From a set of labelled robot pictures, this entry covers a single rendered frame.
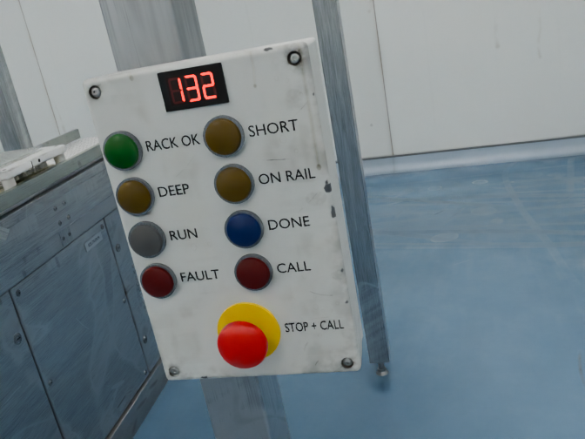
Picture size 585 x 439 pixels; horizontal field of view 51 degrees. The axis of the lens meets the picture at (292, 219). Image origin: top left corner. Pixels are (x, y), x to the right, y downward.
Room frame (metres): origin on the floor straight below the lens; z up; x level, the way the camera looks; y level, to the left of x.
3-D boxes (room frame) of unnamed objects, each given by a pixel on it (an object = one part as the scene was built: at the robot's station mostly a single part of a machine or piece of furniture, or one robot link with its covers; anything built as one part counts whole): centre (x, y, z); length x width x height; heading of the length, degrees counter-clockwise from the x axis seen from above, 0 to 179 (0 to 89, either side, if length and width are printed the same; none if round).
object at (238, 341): (0.44, 0.05, 0.85); 0.04 x 0.04 x 0.04; 76
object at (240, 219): (0.44, 0.04, 0.94); 0.03 x 0.01 x 0.03; 76
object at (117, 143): (0.46, 0.12, 1.01); 0.03 x 0.01 x 0.03; 76
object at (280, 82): (0.47, 0.04, 0.94); 0.17 x 0.06 x 0.26; 76
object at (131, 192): (0.46, 0.12, 0.98); 0.03 x 0.01 x 0.03; 76
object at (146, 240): (0.46, 0.12, 0.94); 0.03 x 0.01 x 0.03; 76
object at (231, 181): (0.44, 0.04, 0.98); 0.03 x 0.01 x 0.03; 76
